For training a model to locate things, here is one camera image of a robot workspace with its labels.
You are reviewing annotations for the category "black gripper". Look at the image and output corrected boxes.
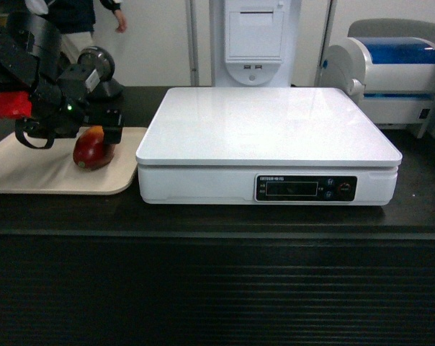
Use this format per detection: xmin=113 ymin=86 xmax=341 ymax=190
xmin=14 ymin=64 xmax=125 ymax=148

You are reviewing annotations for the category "dark red mango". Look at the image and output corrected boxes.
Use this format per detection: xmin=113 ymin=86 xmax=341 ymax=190
xmin=73 ymin=125 xmax=115 ymax=170

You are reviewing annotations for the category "white digital checkout scale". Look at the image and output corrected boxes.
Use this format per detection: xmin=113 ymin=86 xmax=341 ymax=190
xmin=136 ymin=87 xmax=403 ymax=205

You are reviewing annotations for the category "black ribbed checkout counter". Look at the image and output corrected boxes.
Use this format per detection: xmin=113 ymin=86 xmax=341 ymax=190
xmin=0 ymin=85 xmax=435 ymax=346

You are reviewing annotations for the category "black round barcode scanner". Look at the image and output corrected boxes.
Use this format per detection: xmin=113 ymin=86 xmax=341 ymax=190
xmin=77 ymin=46 xmax=123 ymax=101

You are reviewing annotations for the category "person in background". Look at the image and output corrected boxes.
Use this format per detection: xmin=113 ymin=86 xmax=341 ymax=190
xmin=22 ymin=0 xmax=128 ymax=66

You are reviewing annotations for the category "beige plastic tray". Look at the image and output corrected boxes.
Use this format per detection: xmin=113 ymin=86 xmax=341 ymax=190
xmin=0 ymin=127 xmax=146 ymax=195

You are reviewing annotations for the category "white receipt printer kiosk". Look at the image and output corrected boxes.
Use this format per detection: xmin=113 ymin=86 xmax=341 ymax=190
xmin=209 ymin=0 xmax=302 ymax=87

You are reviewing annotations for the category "white blue label printer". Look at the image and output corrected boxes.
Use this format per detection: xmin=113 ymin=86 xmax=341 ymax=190
xmin=318 ymin=18 xmax=435 ymax=138

